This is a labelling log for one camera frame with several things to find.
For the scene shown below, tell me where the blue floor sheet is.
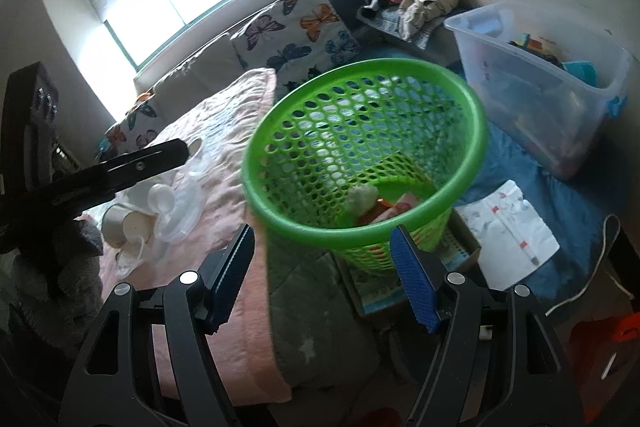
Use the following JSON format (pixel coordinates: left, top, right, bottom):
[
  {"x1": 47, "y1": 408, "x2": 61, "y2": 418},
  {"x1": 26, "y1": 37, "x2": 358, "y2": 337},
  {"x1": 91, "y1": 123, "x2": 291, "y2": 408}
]
[{"x1": 450, "y1": 122, "x2": 622, "y2": 299}]

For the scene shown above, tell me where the grey-green star blanket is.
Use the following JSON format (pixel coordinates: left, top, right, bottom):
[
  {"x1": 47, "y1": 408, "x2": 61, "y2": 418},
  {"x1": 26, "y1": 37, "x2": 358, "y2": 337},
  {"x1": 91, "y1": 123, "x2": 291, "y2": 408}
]
[{"x1": 267, "y1": 247, "x2": 387, "y2": 389}]

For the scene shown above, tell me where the grey fuzzy cloth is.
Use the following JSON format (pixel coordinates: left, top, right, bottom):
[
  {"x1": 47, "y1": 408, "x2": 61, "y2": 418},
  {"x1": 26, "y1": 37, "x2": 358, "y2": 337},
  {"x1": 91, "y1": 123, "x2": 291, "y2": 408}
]
[{"x1": 0, "y1": 217, "x2": 107, "y2": 324}]

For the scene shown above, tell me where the butterfly print pillow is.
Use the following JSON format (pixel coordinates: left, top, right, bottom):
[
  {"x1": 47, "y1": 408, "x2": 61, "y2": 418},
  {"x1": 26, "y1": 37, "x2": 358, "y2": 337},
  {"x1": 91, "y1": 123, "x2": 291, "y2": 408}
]
[
  {"x1": 230, "y1": 0, "x2": 363, "y2": 92},
  {"x1": 94, "y1": 99, "x2": 167, "y2": 158}
]

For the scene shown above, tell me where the red and pink wrapper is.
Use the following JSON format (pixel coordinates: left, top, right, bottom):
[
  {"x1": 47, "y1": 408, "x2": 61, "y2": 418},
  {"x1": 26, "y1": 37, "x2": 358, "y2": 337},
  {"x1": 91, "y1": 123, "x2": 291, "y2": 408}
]
[{"x1": 370, "y1": 192, "x2": 427, "y2": 226}]

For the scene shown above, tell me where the clear plastic storage bin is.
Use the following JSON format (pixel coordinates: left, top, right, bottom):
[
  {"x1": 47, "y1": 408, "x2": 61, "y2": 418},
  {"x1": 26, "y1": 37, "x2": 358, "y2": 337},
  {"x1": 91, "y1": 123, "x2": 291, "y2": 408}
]
[{"x1": 444, "y1": 1, "x2": 634, "y2": 180}]

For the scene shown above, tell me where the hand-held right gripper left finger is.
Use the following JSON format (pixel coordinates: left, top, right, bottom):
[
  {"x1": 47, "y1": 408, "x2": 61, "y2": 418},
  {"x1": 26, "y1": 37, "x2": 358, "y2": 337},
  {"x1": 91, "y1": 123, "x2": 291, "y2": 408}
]
[{"x1": 57, "y1": 223, "x2": 256, "y2": 427}]

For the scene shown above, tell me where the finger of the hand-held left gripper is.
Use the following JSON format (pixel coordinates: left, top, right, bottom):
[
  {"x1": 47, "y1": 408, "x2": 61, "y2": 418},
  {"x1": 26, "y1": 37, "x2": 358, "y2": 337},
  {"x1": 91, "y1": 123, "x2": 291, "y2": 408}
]
[{"x1": 30, "y1": 140, "x2": 192, "y2": 210}]

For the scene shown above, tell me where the green plastic mesh basket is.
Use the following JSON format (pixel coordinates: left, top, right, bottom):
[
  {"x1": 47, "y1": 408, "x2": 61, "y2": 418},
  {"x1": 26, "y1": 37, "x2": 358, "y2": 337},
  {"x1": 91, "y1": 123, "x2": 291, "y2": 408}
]
[{"x1": 240, "y1": 58, "x2": 488, "y2": 278}]

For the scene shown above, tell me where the blue plastic toy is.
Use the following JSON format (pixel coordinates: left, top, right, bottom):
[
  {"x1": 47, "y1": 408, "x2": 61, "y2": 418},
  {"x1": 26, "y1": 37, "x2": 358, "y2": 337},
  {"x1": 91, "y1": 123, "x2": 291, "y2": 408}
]
[{"x1": 562, "y1": 59, "x2": 602, "y2": 88}]

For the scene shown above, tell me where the orange plastic object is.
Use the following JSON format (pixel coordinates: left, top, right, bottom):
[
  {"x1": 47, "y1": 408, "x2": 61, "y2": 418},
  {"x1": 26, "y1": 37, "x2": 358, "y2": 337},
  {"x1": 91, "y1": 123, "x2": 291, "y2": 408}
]
[{"x1": 569, "y1": 314, "x2": 640, "y2": 389}]

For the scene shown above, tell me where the white plastic lid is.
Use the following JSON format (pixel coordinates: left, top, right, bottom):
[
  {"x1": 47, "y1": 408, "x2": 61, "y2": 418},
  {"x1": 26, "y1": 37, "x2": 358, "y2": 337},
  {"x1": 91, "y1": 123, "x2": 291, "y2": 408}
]
[{"x1": 147, "y1": 184, "x2": 177, "y2": 214}]

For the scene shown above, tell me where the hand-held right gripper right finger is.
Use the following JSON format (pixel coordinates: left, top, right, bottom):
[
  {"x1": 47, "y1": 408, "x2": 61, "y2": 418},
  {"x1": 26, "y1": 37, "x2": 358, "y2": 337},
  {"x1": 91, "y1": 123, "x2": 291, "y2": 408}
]
[{"x1": 390, "y1": 225, "x2": 586, "y2": 427}]

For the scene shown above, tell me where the clear plastic container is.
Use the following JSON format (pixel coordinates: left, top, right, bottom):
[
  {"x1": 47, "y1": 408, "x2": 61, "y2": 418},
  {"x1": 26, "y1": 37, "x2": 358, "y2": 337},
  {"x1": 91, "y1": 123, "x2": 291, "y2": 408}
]
[{"x1": 149, "y1": 139, "x2": 207, "y2": 244}]

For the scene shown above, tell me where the white cable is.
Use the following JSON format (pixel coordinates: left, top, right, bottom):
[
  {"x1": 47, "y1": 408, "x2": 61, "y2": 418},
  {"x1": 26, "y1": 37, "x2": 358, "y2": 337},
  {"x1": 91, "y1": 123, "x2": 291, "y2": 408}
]
[{"x1": 545, "y1": 213, "x2": 637, "y2": 316}]

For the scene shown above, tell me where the patterned bench mat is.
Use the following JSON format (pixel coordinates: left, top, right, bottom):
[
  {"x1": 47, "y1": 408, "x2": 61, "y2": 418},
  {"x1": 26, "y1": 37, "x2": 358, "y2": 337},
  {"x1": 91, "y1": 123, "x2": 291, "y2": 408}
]
[{"x1": 357, "y1": 4, "x2": 472, "y2": 54}]

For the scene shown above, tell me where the crumpled beige cloth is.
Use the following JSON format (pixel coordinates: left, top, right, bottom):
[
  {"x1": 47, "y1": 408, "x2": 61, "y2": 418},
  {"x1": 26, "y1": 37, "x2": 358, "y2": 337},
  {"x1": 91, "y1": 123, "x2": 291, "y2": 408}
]
[{"x1": 397, "y1": 0, "x2": 462, "y2": 40}]

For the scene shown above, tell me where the pink blanket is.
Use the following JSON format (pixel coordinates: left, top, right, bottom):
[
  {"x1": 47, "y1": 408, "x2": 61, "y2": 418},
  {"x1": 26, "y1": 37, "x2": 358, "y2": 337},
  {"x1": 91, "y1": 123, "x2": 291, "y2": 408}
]
[{"x1": 75, "y1": 68, "x2": 294, "y2": 404}]

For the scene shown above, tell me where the grey pillow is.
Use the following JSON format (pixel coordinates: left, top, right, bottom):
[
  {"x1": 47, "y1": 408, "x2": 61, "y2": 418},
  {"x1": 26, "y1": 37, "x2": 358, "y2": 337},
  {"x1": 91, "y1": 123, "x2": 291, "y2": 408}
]
[{"x1": 134, "y1": 32, "x2": 252, "y2": 98}]

